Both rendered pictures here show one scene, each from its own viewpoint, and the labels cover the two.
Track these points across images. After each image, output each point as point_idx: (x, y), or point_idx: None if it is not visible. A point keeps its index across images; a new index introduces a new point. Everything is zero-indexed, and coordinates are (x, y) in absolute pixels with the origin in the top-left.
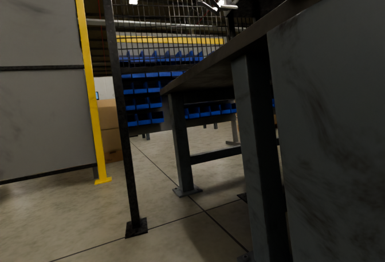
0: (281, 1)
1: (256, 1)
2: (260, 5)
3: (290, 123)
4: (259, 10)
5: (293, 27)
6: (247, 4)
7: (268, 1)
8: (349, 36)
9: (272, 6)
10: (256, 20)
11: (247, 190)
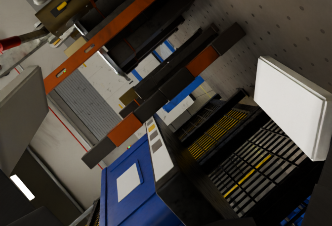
0: (184, 156)
1: (204, 186)
2: (212, 193)
3: None
4: (229, 210)
5: None
6: (228, 215)
7: (192, 169)
8: None
9: (202, 177)
10: (262, 214)
11: None
